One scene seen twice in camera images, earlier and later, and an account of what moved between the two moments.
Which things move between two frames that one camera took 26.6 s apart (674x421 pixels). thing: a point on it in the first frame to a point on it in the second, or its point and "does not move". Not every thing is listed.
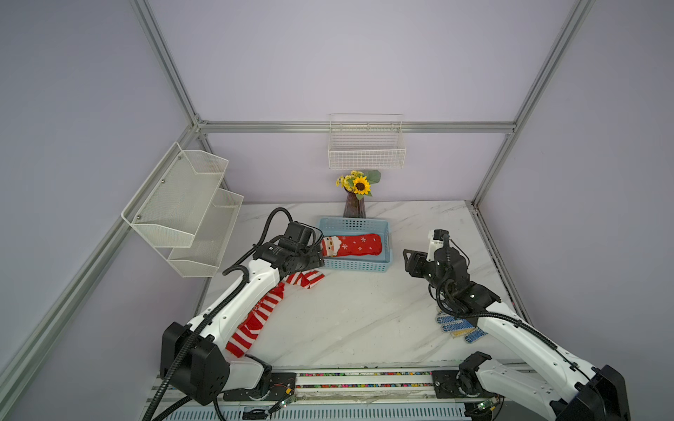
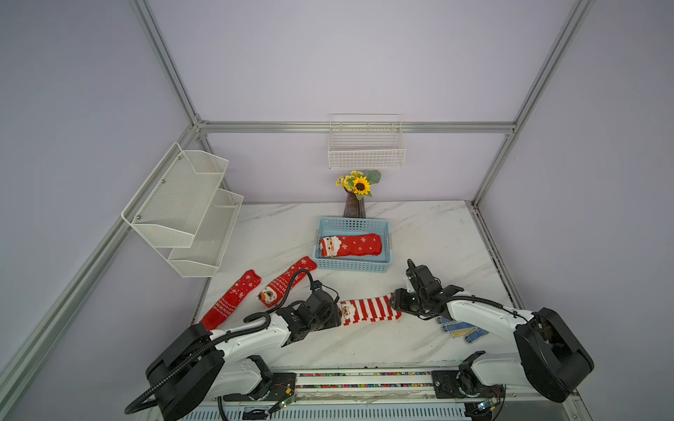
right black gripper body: x=423 y=268 to x=412 y=301
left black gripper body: x=309 y=259 to x=330 y=319
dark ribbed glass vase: x=354 y=208 does not move
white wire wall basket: x=362 y=141 does not move
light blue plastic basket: x=377 y=262 does not move
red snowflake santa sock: x=335 y=246 does not move
